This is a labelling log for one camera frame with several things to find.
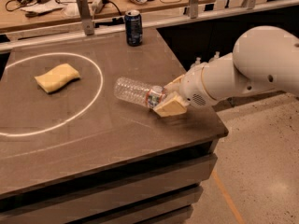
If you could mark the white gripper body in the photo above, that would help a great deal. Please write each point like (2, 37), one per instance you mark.
(193, 86)

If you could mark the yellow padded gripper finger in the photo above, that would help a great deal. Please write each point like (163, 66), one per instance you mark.
(174, 85)
(172, 105)

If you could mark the clear plastic water bottle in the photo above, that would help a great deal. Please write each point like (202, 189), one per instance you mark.
(139, 93)

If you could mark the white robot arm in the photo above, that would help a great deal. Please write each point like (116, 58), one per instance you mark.
(264, 58)

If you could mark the right clear sanitizer bottle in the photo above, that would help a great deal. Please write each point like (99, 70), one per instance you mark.
(215, 57)

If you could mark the yellow sponge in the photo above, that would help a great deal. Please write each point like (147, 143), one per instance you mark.
(57, 77)

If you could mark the blue soda can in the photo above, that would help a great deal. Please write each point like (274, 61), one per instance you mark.
(133, 27)

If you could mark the grey metal post middle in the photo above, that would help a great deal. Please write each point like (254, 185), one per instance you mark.
(192, 10)

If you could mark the grey metal post left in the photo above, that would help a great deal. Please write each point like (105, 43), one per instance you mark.
(85, 16)

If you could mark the black tool with cable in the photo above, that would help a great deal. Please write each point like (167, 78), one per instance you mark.
(12, 5)

